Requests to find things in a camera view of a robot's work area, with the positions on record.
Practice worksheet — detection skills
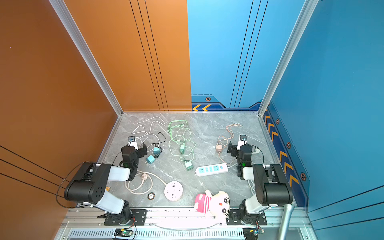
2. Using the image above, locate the black usb cable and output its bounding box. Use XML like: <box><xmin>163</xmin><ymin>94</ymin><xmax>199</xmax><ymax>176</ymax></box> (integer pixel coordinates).
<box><xmin>149</xmin><ymin>131</ymin><xmax>168</xmax><ymax>160</ymax></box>

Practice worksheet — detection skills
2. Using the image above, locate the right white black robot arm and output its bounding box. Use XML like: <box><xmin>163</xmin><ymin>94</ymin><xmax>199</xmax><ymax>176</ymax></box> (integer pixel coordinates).
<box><xmin>227</xmin><ymin>143</ymin><xmax>294</xmax><ymax>225</ymax></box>

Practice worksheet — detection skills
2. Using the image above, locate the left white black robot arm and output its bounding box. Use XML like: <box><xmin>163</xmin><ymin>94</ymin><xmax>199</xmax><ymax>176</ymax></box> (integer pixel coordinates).
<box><xmin>64</xmin><ymin>144</ymin><xmax>148</xmax><ymax>226</ymax></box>

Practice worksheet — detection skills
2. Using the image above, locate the white blue power strip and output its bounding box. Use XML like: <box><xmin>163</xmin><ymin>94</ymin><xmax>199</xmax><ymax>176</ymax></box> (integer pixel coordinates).
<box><xmin>195</xmin><ymin>163</ymin><xmax>228</xmax><ymax>177</ymax></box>

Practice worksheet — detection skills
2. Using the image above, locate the round pink power socket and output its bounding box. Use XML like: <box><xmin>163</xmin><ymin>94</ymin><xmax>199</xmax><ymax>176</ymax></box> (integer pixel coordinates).
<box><xmin>164</xmin><ymin>181</ymin><xmax>183</xmax><ymax>202</ymax></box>

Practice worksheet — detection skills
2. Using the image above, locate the pink charger adapter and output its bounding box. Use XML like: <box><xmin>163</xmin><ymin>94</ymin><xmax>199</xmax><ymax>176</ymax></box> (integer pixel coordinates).
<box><xmin>216</xmin><ymin>144</ymin><xmax>223</xmax><ymax>151</ymax></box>

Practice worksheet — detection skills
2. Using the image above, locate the green charger upper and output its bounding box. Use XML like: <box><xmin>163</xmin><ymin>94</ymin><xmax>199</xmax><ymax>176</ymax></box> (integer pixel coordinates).
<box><xmin>180</xmin><ymin>143</ymin><xmax>186</xmax><ymax>155</ymax></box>

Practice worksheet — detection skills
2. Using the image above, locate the pink plush doll toy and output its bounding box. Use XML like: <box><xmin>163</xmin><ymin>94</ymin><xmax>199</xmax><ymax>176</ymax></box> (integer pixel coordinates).
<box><xmin>194</xmin><ymin>190</ymin><xmax>231</xmax><ymax>220</ymax></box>

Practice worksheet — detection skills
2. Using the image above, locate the silver metal pole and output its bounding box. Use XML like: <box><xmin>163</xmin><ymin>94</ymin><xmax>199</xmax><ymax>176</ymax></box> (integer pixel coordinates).
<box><xmin>277</xmin><ymin>204</ymin><xmax>295</xmax><ymax>240</ymax></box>

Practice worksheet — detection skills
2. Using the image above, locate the left green circuit board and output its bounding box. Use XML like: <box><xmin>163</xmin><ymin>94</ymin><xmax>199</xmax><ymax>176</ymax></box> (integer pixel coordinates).
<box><xmin>114</xmin><ymin>229</ymin><xmax>134</xmax><ymax>240</ymax></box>

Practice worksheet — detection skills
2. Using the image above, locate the green circuit board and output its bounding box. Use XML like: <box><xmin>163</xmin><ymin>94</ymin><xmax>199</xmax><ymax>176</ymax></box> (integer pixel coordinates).
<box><xmin>114</xmin><ymin>229</ymin><xmax>134</xmax><ymax>240</ymax></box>
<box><xmin>243</xmin><ymin>228</ymin><xmax>265</xmax><ymax>240</ymax></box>

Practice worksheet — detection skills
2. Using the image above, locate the right green circuit board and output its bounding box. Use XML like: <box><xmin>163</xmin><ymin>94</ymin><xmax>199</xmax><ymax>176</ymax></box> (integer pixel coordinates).
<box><xmin>243</xmin><ymin>228</ymin><xmax>265</xmax><ymax>240</ymax></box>

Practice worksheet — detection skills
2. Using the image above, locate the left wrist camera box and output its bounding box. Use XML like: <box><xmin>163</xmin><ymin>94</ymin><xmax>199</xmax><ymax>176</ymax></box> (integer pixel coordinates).
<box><xmin>128</xmin><ymin>136</ymin><xmax>139</xmax><ymax>150</ymax></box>

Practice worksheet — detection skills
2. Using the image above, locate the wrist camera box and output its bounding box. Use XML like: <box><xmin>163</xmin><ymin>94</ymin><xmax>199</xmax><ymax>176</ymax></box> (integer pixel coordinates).
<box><xmin>128</xmin><ymin>136</ymin><xmax>139</xmax><ymax>150</ymax></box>
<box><xmin>237</xmin><ymin>135</ymin><xmax>247</xmax><ymax>151</ymax></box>

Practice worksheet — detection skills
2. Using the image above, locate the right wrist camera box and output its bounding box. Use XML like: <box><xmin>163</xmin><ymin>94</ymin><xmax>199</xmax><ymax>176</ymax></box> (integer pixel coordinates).
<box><xmin>237</xmin><ymin>135</ymin><xmax>247</xmax><ymax>151</ymax></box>

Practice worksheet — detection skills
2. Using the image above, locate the teal charger with white cable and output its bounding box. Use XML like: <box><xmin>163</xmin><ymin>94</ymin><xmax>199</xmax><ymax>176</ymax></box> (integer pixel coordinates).
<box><xmin>153</xmin><ymin>147</ymin><xmax>162</xmax><ymax>156</ymax></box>

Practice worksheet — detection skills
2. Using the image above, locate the white usb cable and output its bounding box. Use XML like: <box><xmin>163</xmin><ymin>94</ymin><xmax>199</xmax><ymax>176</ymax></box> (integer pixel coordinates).
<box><xmin>130</xmin><ymin>116</ymin><xmax>166</xmax><ymax>151</ymax></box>

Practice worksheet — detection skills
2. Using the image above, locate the pink multi-head cable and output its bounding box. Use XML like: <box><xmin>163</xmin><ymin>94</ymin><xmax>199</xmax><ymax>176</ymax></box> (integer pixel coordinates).
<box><xmin>217</xmin><ymin>122</ymin><xmax>243</xmax><ymax>167</ymax></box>

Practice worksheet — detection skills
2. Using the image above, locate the green multi-head cable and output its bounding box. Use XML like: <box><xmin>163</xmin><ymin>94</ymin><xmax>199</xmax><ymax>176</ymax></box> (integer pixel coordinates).
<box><xmin>167</xmin><ymin>119</ymin><xmax>197</xmax><ymax>164</ymax></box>

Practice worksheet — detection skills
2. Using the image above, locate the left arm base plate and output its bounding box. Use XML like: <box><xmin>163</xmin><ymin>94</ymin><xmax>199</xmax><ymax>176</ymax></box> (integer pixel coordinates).
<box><xmin>104</xmin><ymin>209</ymin><xmax>148</xmax><ymax>227</ymax></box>

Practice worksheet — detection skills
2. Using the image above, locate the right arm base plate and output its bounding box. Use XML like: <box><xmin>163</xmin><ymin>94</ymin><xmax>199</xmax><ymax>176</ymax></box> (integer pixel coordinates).
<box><xmin>226</xmin><ymin>209</ymin><xmax>268</xmax><ymax>226</ymax></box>

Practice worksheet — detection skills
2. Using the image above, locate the aluminium front rail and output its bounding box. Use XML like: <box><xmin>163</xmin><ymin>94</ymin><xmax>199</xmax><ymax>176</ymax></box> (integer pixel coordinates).
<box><xmin>55</xmin><ymin>208</ymin><xmax>317</xmax><ymax>240</ymax></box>

